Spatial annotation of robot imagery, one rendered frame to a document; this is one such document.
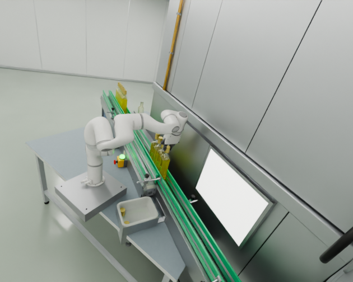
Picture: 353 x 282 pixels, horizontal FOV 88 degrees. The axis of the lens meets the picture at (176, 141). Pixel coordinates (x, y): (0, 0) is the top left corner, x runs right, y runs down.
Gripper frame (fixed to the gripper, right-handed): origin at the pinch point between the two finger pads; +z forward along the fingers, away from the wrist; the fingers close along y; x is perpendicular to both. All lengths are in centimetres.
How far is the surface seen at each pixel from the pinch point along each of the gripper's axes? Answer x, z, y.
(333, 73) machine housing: 39, -79, -15
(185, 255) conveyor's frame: 60, 19, 6
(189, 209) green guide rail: 39.4, 11.7, -3.2
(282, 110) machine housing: 35, -61, -15
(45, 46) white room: -557, 194, 98
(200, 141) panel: 11.1, -17.2, -12.0
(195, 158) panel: 15.5, -5.7, -12.0
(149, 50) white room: -568, 151, -205
